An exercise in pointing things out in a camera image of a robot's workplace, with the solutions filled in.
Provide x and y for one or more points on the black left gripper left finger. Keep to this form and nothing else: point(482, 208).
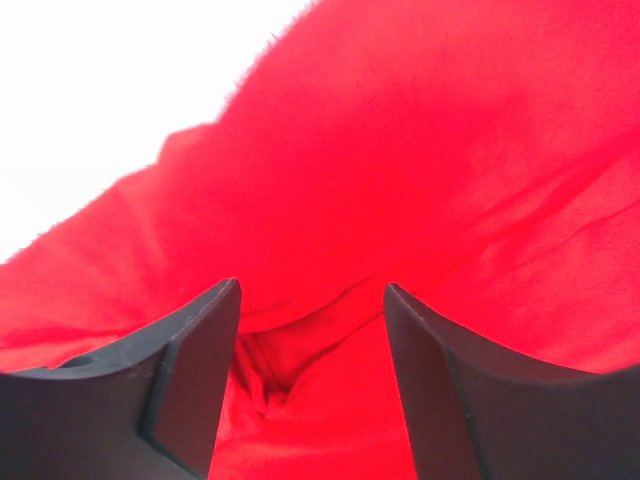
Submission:
point(144, 407)

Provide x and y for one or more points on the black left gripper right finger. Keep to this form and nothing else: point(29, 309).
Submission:
point(477, 410)

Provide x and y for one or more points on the red t shirt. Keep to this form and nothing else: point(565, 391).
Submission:
point(484, 155)

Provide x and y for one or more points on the floral table cloth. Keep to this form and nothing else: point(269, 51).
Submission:
point(90, 89)

